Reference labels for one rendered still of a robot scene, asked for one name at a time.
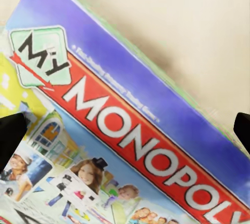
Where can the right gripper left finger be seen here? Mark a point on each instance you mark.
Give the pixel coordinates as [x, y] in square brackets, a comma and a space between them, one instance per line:
[12, 130]

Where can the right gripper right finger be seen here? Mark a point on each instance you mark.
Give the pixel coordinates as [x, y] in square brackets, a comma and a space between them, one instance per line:
[242, 129]

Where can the board game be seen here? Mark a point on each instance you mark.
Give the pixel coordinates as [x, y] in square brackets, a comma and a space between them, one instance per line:
[111, 138]

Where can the bed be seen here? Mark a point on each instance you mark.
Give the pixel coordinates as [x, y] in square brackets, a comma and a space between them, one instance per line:
[202, 45]

